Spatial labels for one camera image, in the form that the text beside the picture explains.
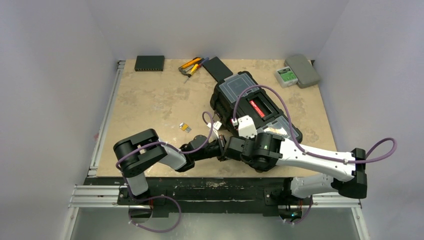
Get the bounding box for green labelled small box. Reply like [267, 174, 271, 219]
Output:
[274, 66, 298, 88]

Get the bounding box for yellow handled pliers top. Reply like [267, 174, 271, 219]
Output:
[178, 57, 202, 76]

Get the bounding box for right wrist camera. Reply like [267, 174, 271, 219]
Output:
[231, 115, 258, 139]

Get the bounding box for black flat tray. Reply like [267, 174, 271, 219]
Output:
[203, 56, 234, 82]

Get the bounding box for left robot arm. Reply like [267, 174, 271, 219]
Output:
[113, 128, 227, 205]

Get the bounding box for grey plastic case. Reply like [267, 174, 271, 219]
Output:
[284, 54, 322, 89]

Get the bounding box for black network switch box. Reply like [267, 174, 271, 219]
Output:
[134, 55, 165, 72]

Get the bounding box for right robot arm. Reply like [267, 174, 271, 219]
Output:
[223, 132, 368, 204]

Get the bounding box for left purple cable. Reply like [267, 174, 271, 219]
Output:
[115, 110, 216, 233]

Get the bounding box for aluminium frame rail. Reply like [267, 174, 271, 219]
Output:
[67, 59, 370, 240]

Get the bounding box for black tool box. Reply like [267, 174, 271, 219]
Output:
[210, 71, 292, 139]

